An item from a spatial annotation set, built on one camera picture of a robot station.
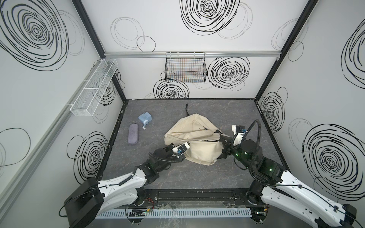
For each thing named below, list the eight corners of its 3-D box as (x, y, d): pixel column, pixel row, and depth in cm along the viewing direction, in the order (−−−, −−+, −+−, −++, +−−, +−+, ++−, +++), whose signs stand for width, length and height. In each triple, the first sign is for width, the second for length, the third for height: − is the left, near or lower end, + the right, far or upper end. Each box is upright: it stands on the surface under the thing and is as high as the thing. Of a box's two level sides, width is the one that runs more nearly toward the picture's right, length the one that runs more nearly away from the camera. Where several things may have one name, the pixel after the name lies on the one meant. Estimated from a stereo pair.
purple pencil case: (129, 144, 96) (127, 142, 93) (130, 127, 105) (128, 124, 102) (138, 143, 97) (136, 140, 94) (138, 125, 106) (136, 123, 103)
